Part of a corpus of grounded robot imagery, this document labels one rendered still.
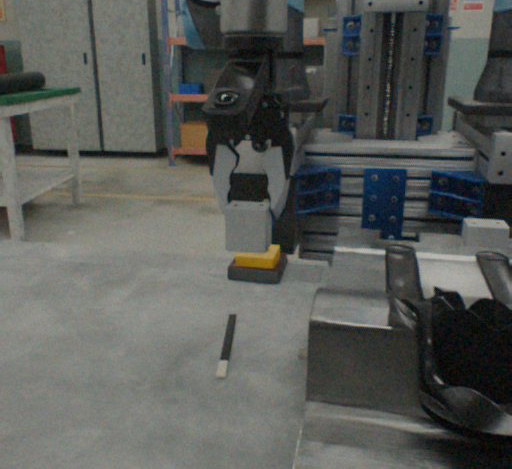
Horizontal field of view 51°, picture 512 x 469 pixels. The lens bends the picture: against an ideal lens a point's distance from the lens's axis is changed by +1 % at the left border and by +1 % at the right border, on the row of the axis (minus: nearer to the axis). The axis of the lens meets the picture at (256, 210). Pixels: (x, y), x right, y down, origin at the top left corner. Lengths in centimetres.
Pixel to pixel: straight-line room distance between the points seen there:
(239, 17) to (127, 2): 549
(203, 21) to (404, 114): 49
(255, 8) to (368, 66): 68
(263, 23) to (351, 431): 41
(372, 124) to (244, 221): 70
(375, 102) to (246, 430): 90
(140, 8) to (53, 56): 112
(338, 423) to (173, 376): 22
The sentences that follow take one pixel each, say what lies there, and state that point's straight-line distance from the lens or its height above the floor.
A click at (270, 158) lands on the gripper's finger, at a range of 62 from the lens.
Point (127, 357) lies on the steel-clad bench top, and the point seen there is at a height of 80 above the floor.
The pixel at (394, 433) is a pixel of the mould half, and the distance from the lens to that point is 44.
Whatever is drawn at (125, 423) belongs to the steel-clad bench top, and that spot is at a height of 80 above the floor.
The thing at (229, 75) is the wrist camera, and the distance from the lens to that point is 58.
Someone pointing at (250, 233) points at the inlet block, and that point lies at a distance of 62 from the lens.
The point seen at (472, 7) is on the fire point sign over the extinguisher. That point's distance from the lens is 616.
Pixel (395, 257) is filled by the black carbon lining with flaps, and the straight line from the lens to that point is 70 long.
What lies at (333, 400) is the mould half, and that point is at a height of 87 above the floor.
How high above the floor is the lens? 113
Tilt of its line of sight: 16 degrees down
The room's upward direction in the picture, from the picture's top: straight up
